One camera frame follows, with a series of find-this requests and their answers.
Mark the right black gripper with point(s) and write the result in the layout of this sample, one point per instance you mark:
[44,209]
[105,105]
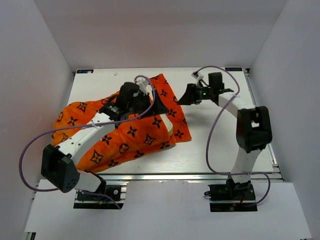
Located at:
[190,96]

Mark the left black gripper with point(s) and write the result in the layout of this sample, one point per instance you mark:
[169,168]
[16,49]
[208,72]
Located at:
[157,107]

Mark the cream contoured pillow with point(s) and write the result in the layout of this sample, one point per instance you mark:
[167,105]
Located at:
[168,124]

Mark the orange patterned pillowcase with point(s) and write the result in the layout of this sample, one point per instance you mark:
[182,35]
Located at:
[129,141]

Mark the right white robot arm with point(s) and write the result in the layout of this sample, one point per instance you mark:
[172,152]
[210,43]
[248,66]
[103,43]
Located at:
[253,127]

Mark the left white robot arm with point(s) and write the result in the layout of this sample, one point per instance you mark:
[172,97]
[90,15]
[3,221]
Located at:
[59,162]

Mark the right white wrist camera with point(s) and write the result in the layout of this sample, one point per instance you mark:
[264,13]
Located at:
[198,78]

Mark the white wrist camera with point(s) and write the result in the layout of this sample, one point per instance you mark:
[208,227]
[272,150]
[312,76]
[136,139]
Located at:
[142,83]
[198,78]

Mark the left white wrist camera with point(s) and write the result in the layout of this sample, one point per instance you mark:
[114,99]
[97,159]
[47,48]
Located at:
[142,83]

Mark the aluminium table rail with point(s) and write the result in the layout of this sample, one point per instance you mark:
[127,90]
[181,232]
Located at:
[162,176]

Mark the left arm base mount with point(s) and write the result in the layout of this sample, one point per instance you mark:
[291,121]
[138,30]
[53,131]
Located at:
[112,198]

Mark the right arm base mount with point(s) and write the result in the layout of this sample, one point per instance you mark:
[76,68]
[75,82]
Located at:
[231,197]

